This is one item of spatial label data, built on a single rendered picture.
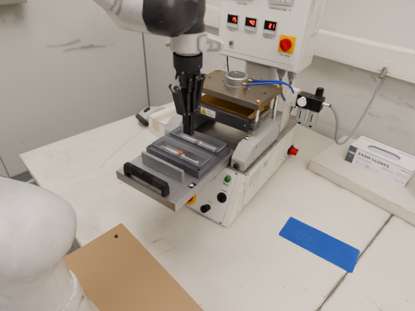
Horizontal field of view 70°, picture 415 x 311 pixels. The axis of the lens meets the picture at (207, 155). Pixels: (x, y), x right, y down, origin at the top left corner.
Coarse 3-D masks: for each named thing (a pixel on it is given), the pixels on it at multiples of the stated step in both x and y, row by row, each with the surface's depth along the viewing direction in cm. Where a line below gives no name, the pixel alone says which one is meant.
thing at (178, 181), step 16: (144, 160) 86; (160, 160) 82; (224, 160) 90; (128, 176) 82; (160, 176) 82; (176, 176) 80; (192, 176) 83; (208, 176) 84; (144, 192) 80; (160, 192) 77; (176, 192) 78; (192, 192) 80; (176, 208) 75
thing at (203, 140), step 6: (180, 126) 98; (174, 132) 95; (180, 132) 96; (186, 138) 93; (192, 138) 93; (198, 138) 93; (204, 138) 93; (210, 138) 93; (204, 144) 90; (210, 144) 90; (216, 144) 90; (222, 144) 90; (216, 150) 88
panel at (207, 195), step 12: (228, 168) 94; (216, 180) 97; (204, 192) 99; (216, 192) 97; (228, 192) 95; (192, 204) 102; (204, 204) 100; (216, 204) 97; (228, 204) 95; (216, 216) 98
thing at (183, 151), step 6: (162, 138) 92; (168, 138) 92; (156, 144) 89; (162, 144) 89; (168, 144) 89; (174, 144) 90; (180, 144) 90; (168, 150) 87; (174, 150) 87; (180, 150) 87; (186, 150) 87; (192, 150) 88; (180, 156) 85; (186, 156) 85; (192, 156) 85; (198, 156) 85; (204, 156) 85; (198, 162) 83
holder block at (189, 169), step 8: (168, 136) 95; (184, 144) 91; (192, 144) 92; (152, 152) 89; (160, 152) 88; (208, 152) 88; (224, 152) 90; (168, 160) 86; (176, 160) 85; (216, 160) 87; (184, 168) 84; (192, 168) 82; (200, 168) 82; (208, 168) 85; (200, 176) 82
